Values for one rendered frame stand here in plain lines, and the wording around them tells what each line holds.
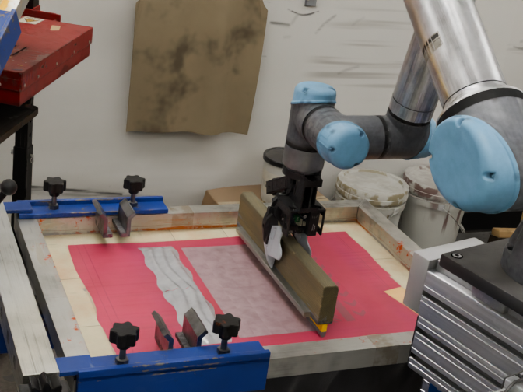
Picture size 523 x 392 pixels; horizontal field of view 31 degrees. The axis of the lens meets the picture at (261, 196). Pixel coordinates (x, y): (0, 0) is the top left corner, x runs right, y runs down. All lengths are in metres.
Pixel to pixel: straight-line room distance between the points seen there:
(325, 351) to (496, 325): 0.33
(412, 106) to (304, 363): 0.45
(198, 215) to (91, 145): 1.83
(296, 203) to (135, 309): 0.34
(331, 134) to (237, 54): 2.27
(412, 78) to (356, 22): 2.46
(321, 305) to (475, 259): 0.39
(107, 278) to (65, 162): 2.04
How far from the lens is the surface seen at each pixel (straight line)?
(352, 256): 1.96
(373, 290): 1.84
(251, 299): 1.73
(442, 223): 4.17
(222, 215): 1.98
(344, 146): 1.51
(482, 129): 1.12
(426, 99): 1.55
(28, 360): 1.35
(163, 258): 1.82
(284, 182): 1.71
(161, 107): 3.69
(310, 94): 1.60
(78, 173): 3.79
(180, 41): 3.65
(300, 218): 1.69
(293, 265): 1.70
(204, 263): 1.83
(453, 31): 1.23
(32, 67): 2.46
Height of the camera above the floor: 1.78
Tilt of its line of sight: 22 degrees down
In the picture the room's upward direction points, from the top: 8 degrees clockwise
